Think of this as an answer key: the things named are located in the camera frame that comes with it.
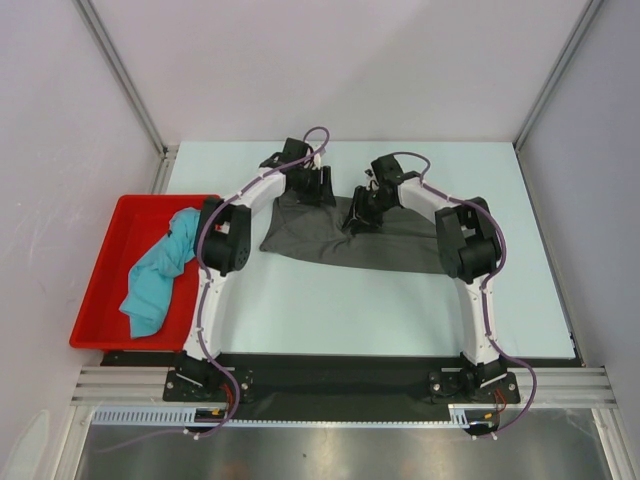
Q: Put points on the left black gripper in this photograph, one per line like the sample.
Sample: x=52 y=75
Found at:
x=322 y=193

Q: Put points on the aluminium corner post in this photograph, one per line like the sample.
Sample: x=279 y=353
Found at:
x=109 y=51
x=559 y=69

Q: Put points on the aluminium frame rail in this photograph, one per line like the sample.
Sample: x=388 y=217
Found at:
x=570 y=388

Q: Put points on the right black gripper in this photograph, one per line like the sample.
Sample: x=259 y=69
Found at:
x=369 y=222

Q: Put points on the grey slotted cable duct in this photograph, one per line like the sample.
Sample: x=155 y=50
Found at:
x=195 y=417

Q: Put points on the dark grey t-shirt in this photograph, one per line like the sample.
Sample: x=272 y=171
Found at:
x=406 y=242

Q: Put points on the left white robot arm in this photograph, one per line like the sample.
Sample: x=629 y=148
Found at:
x=223 y=245

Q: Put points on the left aluminium corner post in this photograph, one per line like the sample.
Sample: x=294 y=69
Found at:
x=109 y=51

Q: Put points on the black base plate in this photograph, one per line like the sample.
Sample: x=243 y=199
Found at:
x=349 y=389

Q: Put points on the teal t-shirt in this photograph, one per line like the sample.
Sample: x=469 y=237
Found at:
x=151 y=279

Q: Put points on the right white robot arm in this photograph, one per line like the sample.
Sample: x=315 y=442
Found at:
x=471 y=249

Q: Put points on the right aluminium corner post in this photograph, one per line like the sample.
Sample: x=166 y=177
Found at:
x=559 y=69

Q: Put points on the red plastic bin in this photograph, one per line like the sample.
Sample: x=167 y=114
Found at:
x=137 y=223

